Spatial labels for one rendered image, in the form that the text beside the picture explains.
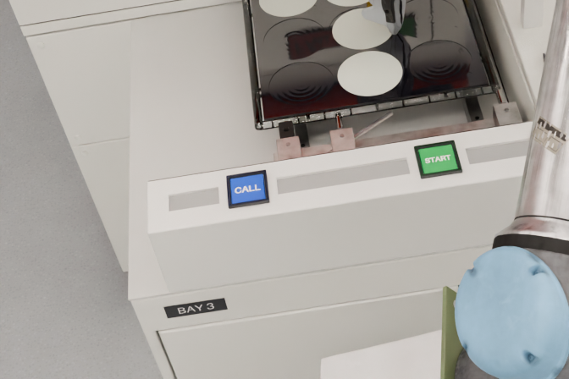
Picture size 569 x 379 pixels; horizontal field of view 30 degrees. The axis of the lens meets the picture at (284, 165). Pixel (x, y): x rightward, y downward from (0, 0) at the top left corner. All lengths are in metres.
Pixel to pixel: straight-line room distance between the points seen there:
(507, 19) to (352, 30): 0.26
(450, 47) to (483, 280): 0.76
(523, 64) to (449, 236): 0.27
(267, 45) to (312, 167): 0.34
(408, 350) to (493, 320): 0.47
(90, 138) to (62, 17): 0.32
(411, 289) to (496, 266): 0.61
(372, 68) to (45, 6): 0.63
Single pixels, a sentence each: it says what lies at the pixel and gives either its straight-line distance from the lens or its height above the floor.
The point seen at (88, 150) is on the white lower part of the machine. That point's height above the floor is 0.50.
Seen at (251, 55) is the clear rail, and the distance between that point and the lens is 1.72.
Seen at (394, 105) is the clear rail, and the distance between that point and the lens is 1.61.
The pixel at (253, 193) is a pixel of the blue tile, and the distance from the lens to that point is 1.43.
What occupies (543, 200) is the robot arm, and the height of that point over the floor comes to 1.26.
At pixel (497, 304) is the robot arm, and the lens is 0.98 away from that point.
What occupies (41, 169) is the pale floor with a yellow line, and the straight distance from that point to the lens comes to 2.94.
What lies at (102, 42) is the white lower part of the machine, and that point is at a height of 0.78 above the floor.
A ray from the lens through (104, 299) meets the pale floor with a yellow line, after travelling 2.61.
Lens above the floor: 2.04
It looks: 48 degrees down
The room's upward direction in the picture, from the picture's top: 11 degrees counter-clockwise
